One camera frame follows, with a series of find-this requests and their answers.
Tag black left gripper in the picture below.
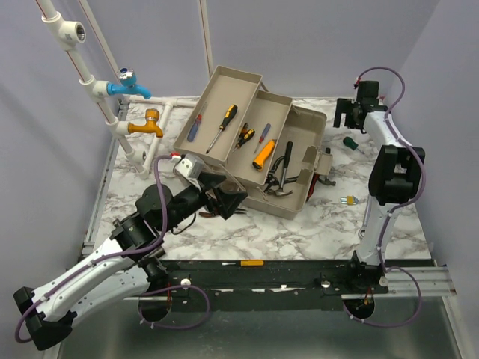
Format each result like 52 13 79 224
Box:
161 171 248 233

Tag black wire stripper pliers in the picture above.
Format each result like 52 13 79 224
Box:
263 156 299 195

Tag blue clear tester screwdriver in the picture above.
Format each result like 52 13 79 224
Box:
187 102 207 142

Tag steel claw hammer black grip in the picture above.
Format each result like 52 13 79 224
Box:
268 141 293 197

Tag beige toolbox with clear lid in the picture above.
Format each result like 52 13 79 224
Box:
174 66 332 220

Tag red tester screwdriver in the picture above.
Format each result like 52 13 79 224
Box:
254 123 271 153

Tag black yellow large screwdriver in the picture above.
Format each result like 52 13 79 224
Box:
206 104 238 154

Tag black yellow small screwdriver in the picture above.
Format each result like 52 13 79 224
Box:
233 129 256 152

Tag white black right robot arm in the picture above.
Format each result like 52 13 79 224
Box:
334 79 425 293

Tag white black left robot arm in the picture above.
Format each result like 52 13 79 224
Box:
13 172 247 351

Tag orange black needle-nose pliers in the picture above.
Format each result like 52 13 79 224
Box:
198 209 247 218

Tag green stubby screwdriver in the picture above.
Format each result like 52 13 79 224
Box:
343 136 364 154

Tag red black utility knife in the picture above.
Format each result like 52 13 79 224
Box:
306 174 319 201

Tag orange water tap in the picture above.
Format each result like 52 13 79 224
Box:
127 108 163 138

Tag steel ratchet wrench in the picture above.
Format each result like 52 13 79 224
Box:
358 225 367 239

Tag blue water tap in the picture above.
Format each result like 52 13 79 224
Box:
106 67 151 99

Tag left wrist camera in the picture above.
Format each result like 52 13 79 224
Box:
172 153 204 187

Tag orange handled screwdriver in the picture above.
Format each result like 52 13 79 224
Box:
221 260 265 267

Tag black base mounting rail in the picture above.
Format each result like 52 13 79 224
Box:
130 260 435 320

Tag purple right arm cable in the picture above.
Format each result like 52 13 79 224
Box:
342 67 428 328

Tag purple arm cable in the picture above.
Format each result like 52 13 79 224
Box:
342 67 428 328
14 153 211 343

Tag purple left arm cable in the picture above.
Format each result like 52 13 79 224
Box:
14 153 211 343

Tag white pvc pipe frame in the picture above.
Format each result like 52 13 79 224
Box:
37 1 196 180

